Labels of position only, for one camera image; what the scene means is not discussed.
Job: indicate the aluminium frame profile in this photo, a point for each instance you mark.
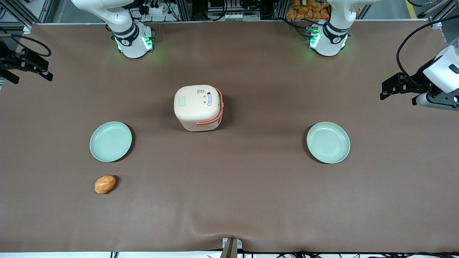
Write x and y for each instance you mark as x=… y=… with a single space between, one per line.
x=281 y=9
x=16 y=12
x=184 y=9

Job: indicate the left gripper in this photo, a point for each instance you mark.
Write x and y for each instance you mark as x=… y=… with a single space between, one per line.
x=418 y=79

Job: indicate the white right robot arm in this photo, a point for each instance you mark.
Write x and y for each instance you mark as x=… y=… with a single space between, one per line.
x=107 y=12

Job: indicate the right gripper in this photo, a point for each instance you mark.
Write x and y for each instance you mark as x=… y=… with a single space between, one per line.
x=8 y=61

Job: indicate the metal corner bracket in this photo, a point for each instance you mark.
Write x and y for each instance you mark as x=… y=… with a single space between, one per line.
x=27 y=29
x=436 y=25

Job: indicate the bag of orange bread rolls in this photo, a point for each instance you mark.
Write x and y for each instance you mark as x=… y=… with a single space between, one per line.
x=308 y=10

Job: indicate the brown table mat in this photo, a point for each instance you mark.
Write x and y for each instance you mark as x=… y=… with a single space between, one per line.
x=229 y=197

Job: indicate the long white power strip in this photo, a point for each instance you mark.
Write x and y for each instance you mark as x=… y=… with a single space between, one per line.
x=233 y=16

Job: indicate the metal clamp bracket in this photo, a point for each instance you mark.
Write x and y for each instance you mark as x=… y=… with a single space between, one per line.
x=231 y=247

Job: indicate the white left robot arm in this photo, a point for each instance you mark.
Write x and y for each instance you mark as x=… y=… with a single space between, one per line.
x=333 y=36

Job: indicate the orange bread roll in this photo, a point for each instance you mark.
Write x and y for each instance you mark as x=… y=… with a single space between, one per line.
x=105 y=184

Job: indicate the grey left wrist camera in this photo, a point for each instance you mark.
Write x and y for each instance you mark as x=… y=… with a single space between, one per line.
x=437 y=101

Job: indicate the pale green plate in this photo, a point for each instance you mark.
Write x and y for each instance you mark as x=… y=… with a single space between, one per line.
x=110 y=141
x=328 y=142

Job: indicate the white power strip with plugs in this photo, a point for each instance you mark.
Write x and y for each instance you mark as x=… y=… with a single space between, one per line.
x=153 y=9

